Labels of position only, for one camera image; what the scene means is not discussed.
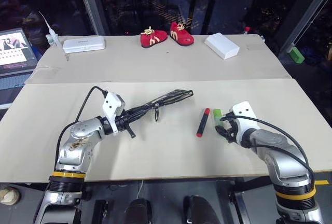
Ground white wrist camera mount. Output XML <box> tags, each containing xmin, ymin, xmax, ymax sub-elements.
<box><xmin>102</xmin><ymin>92</ymin><xmax>126</xmax><ymax>132</ymax></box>
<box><xmin>231</xmin><ymin>101</ymin><xmax>260</xmax><ymax>145</ymax></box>

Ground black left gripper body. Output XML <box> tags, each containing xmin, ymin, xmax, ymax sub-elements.
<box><xmin>114</xmin><ymin>116</ymin><xmax>131</xmax><ymax>134</ymax></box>

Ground green highlighter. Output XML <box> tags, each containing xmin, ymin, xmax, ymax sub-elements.
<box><xmin>213</xmin><ymin>108</ymin><xmax>225</xmax><ymax>129</ymax></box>

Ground beige crumpled cloth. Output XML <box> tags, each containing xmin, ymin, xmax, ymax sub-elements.
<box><xmin>0</xmin><ymin>184</ymin><xmax>21</xmax><ymax>205</ymax></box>

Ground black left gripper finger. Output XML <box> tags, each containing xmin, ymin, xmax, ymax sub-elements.
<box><xmin>123</xmin><ymin>124</ymin><xmax>137</xmax><ymax>139</ymax></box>
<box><xmin>123</xmin><ymin>109</ymin><xmax>143</xmax><ymax>120</ymax></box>

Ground white nozzle tube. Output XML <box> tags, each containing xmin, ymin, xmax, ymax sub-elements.
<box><xmin>38</xmin><ymin>11</ymin><xmax>62</xmax><ymax>49</ymax></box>

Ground thin white cable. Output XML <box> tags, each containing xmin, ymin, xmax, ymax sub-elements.
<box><xmin>136</xmin><ymin>179</ymin><xmax>145</xmax><ymax>199</ymax></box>

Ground black grid mesh pouch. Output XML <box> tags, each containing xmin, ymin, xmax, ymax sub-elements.
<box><xmin>121</xmin><ymin>89</ymin><xmax>195</xmax><ymax>124</ymax></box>

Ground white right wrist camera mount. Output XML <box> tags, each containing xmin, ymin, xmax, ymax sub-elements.
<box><xmin>231</xmin><ymin>101</ymin><xmax>260</xmax><ymax>145</ymax></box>

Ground grey metal window pillar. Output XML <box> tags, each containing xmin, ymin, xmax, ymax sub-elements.
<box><xmin>74</xmin><ymin>0</ymin><xmax>110</xmax><ymax>37</ymax></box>
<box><xmin>279</xmin><ymin>0</ymin><xmax>332</xmax><ymax>53</ymax></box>

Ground red shoe with yellow laces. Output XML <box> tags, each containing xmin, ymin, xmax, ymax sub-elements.
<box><xmin>140</xmin><ymin>26</ymin><xmax>168</xmax><ymax>49</ymax></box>
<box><xmin>169</xmin><ymin>22</ymin><xmax>195</xmax><ymax>47</ymax></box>

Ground white flat plastic case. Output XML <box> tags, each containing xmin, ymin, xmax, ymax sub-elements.
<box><xmin>62</xmin><ymin>35</ymin><xmax>107</xmax><ymax>54</ymax></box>

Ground black table frame leg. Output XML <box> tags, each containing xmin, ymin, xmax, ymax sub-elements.
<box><xmin>227</xmin><ymin>177</ymin><xmax>273</xmax><ymax>224</ymax></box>
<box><xmin>91</xmin><ymin>199</ymin><xmax>109</xmax><ymax>224</ymax></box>

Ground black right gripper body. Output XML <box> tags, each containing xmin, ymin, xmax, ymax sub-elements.
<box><xmin>225</xmin><ymin>116</ymin><xmax>241</xmax><ymax>144</ymax></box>

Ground red marker with black barrel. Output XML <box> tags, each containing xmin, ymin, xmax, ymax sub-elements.
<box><xmin>196</xmin><ymin>107</ymin><xmax>211</xmax><ymax>138</ymax></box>

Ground white cardboard box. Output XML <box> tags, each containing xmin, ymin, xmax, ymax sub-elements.
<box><xmin>204</xmin><ymin>33</ymin><xmax>241</xmax><ymax>60</ymax></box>

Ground open laptop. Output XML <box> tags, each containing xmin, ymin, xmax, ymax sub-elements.
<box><xmin>0</xmin><ymin>27</ymin><xmax>39</xmax><ymax>111</ymax></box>

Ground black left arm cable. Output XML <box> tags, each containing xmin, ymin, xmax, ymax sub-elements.
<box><xmin>55</xmin><ymin>86</ymin><xmax>108</xmax><ymax>171</ymax></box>

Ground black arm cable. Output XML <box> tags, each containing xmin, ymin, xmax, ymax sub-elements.
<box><xmin>55</xmin><ymin>86</ymin><xmax>108</xmax><ymax>171</ymax></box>
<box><xmin>227</xmin><ymin>115</ymin><xmax>316</xmax><ymax>186</ymax></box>

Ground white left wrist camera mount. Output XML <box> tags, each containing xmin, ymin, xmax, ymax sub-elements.
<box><xmin>102</xmin><ymin>92</ymin><xmax>126</xmax><ymax>132</ymax></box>

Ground green block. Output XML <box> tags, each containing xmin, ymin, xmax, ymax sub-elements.
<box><xmin>287</xmin><ymin>47</ymin><xmax>306</xmax><ymax>65</ymax></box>

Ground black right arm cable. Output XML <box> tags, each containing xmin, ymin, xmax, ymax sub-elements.
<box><xmin>227</xmin><ymin>115</ymin><xmax>316</xmax><ymax>186</ymax></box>

